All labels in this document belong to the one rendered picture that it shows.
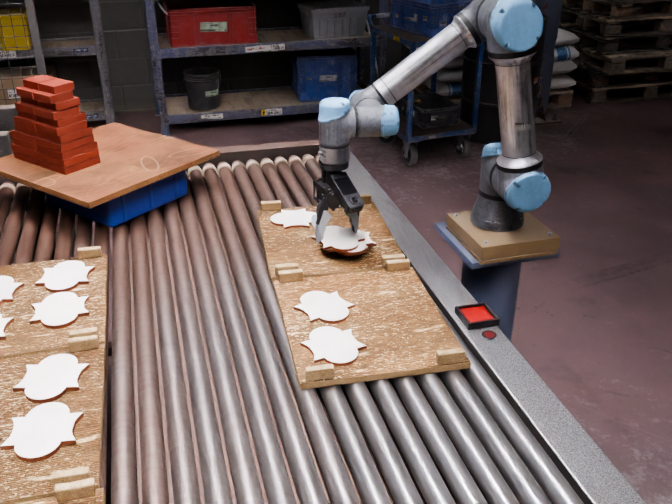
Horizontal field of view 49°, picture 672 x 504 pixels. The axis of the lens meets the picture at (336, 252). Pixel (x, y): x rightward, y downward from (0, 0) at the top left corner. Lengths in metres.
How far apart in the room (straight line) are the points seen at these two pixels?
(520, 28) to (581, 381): 1.73
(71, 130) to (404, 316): 1.12
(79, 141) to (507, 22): 1.23
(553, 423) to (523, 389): 0.10
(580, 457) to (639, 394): 1.78
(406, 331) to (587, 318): 2.03
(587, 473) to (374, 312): 0.58
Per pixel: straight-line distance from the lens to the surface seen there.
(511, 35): 1.78
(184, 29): 5.77
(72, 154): 2.25
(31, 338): 1.69
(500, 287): 2.17
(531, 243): 2.06
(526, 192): 1.92
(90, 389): 1.50
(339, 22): 6.01
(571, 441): 1.41
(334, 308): 1.64
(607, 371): 3.22
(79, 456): 1.36
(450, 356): 1.49
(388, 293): 1.72
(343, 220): 2.07
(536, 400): 1.48
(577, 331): 3.44
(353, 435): 1.35
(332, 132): 1.76
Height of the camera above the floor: 1.82
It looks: 28 degrees down
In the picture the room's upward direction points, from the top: straight up
